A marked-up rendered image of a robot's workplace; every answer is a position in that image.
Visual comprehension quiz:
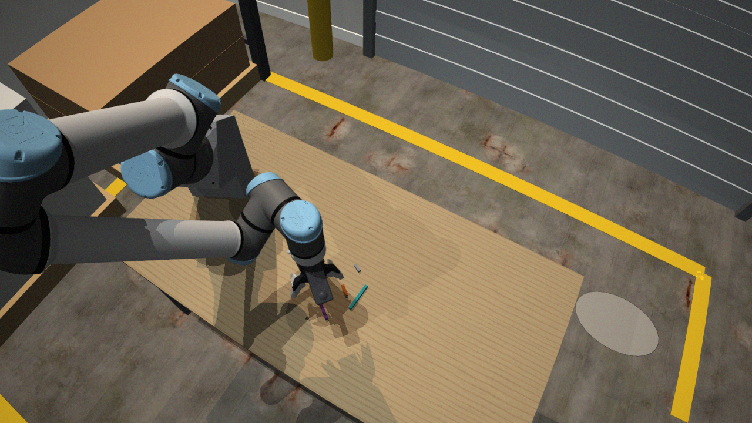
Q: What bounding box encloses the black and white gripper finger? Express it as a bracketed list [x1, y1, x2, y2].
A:
[290, 273, 306, 298]
[327, 259, 344, 280]

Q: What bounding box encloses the turquoise rod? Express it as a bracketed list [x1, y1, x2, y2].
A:
[349, 284, 368, 310]

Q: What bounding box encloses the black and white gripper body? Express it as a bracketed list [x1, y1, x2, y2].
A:
[296, 259, 328, 283]

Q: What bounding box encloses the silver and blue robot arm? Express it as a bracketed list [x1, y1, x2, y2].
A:
[0, 74, 333, 305]

